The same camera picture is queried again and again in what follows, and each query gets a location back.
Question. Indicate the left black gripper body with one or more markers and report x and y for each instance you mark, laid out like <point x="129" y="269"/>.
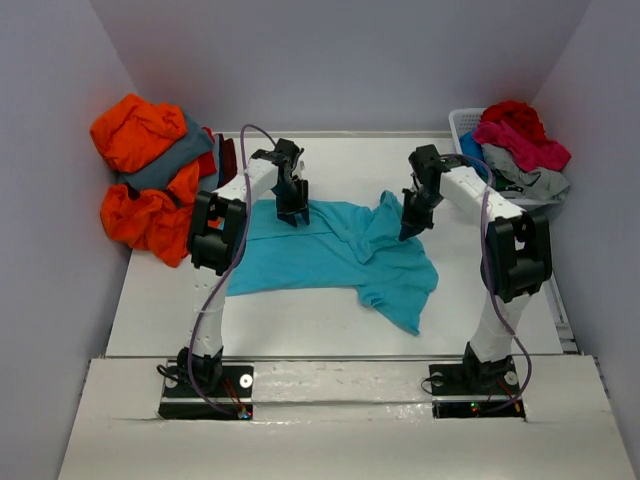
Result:
<point x="287" y="196"/>

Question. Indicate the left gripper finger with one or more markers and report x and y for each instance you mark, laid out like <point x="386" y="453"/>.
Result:
<point x="303" y="210"/>
<point x="288" y="218"/>

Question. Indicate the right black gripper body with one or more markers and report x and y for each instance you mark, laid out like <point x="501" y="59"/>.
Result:
<point x="418" y="208"/>

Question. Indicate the teal t shirt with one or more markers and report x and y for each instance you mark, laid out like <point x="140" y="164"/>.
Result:
<point x="343" y="246"/>

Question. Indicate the orange t shirt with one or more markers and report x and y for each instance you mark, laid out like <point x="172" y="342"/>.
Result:
<point x="129" y="136"/>

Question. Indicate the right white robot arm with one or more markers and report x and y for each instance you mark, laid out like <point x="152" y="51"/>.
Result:
<point x="516" y="261"/>

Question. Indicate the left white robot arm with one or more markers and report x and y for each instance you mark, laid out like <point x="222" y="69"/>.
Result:
<point x="216" y="240"/>

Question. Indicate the blue t shirt in basket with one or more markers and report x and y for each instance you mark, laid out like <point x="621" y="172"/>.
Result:
<point x="474" y="154"/>

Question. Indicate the white plastic laundry basket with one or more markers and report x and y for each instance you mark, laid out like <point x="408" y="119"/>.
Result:
<point x="463" y="121"/>

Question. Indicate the dark red folded shirt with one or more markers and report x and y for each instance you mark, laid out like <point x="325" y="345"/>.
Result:
<point x="225" y="157"/>

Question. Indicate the green garment in basket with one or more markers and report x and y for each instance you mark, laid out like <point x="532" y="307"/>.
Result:
<point x="501" y="184"/>

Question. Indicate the red t shirt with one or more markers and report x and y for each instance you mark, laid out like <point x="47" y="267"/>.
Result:
<point x="520" y="116"/>

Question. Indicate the magenta t shirt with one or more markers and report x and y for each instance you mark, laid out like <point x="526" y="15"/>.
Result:
<point x="527" y="155"/>

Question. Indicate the grey t shirt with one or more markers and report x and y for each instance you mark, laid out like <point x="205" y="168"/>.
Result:
<point x="539" y="184"/>

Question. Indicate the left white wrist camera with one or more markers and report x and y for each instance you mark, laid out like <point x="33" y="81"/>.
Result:
<point x="299" y="169"/>

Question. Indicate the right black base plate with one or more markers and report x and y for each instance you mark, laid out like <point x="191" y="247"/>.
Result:
<point x="453" y="399"/>

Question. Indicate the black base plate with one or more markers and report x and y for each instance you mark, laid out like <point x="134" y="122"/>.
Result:
<point x="453" y="399"/>
<point x="229" y="400"/>

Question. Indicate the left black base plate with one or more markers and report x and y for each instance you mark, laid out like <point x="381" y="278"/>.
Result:
<point x="229" y="400"/>

